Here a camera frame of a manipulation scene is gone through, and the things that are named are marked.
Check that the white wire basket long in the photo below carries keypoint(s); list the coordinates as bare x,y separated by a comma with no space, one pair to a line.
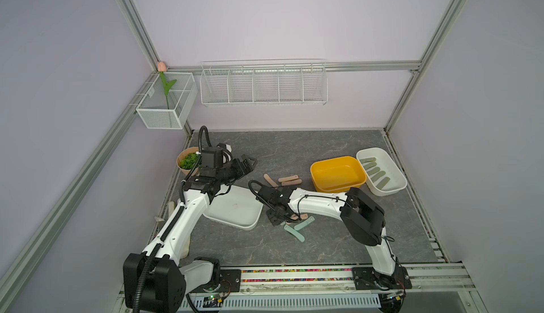
264,82

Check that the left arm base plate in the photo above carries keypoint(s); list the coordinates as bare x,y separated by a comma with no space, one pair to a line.
227,280

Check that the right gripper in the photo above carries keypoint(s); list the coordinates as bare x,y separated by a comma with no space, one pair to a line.
272,220

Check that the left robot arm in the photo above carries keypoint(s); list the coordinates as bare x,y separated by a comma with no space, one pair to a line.
153,279

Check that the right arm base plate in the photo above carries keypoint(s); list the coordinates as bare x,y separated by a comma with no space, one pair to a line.
366,278

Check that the pink knife top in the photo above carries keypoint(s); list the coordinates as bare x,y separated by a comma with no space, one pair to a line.
289,178

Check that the white mesh basket small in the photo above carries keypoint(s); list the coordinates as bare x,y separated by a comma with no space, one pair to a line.
152,109

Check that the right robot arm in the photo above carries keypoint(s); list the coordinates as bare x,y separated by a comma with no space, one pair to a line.
362,216

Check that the artificial tulip flower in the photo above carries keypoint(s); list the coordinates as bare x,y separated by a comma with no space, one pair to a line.
167,85

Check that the potted green plant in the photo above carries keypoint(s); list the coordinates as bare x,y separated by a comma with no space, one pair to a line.
187,160

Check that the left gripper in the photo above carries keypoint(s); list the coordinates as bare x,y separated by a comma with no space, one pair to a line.
240,171

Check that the white storage box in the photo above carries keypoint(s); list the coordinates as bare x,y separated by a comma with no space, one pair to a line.
239,208
384,176

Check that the mint knife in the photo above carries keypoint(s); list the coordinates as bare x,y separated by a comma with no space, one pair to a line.
304,224
293,232

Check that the yellow storage box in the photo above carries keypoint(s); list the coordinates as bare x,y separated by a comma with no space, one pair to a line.
337,175

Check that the pink knife by box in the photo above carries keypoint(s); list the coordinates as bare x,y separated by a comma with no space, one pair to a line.
270,181

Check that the mint knife bottom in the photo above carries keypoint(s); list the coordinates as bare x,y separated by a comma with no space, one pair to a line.
293,232

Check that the pink knife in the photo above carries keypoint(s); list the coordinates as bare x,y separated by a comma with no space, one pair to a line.
295,182
289,178
270,181
300,217

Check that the olive knife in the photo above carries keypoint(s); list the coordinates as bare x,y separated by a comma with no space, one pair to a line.
383,183
373,171
367,160
377,176
370,165

